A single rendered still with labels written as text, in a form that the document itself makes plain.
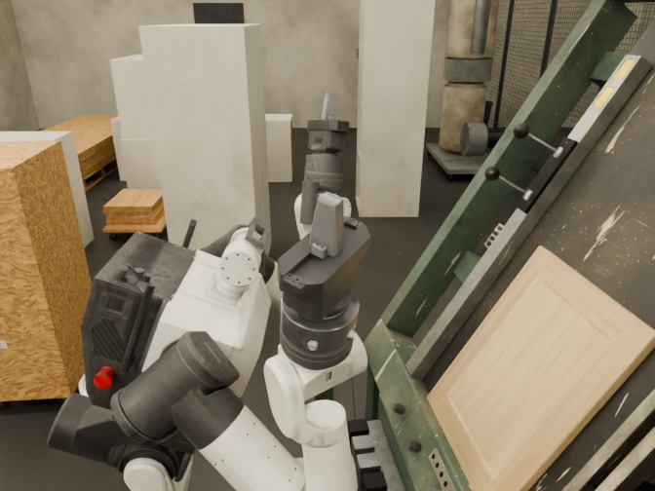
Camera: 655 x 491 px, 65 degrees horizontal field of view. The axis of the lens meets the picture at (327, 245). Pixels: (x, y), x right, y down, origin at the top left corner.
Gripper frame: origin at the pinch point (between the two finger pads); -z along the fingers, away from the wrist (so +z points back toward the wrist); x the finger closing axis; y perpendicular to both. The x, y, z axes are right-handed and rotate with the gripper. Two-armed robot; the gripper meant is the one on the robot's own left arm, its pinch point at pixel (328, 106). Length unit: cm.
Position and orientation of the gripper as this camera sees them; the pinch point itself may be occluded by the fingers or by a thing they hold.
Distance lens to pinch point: 118.8
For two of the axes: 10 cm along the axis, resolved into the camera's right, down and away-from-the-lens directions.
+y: -8.3, 0.2, -5.5
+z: -0.8, 9.9, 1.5
